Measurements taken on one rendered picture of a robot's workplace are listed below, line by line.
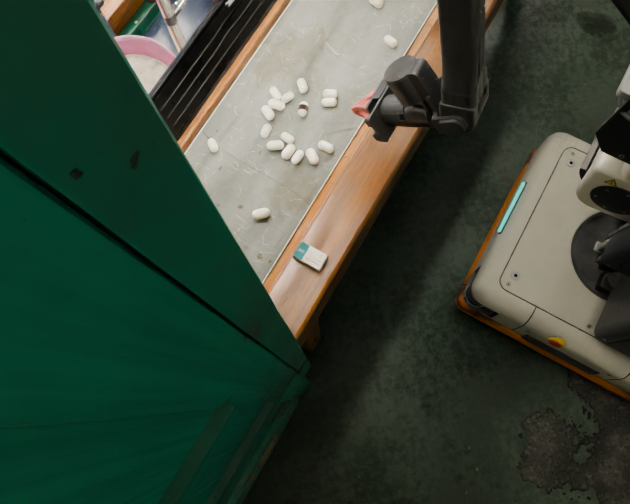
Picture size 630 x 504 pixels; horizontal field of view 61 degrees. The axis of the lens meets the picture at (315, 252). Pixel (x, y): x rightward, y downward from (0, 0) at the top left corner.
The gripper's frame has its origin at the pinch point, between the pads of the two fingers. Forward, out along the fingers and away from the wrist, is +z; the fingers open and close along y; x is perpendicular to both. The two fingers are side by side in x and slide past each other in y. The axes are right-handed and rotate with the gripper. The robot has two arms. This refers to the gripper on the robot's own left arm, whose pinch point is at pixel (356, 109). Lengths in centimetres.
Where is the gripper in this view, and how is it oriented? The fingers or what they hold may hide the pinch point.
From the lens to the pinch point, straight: 109.0
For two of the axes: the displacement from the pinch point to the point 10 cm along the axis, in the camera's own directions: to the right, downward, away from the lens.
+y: -5.0, 8.4, -2.0
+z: -6.4, -2.0, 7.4
